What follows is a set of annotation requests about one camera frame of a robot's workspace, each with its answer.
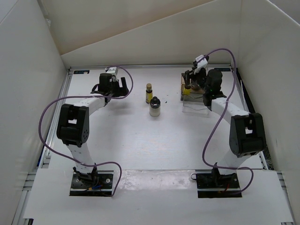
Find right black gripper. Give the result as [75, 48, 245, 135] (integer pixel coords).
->
[181, 67, 209, 94]

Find yellow label bottle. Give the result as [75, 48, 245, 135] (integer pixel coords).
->
[145, 83, 153, 104]
[183, 85, 191, 96]

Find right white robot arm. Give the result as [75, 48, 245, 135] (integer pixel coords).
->
[191, 68, 267, 188]

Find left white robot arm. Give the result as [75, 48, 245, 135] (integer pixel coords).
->
[57, 67, 129, 188]

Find tiered clear acrylic rack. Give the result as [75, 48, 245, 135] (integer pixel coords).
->
[180, 73, 209, 116]

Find white powder jar black cap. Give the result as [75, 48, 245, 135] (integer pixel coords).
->
[149, 97, 161, 117]

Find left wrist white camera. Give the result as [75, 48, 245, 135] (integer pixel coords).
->
[105, 67, 118, 76]

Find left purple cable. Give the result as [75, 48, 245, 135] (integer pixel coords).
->
[37, 65, 134, 197]

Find aluminium table frame rail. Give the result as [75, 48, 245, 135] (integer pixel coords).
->
[69, 64, 232, 71]

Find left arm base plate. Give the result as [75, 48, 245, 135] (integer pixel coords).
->
[69, 171, 114, 197]

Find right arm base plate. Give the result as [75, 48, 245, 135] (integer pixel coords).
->
[190, 173, 242, 199]

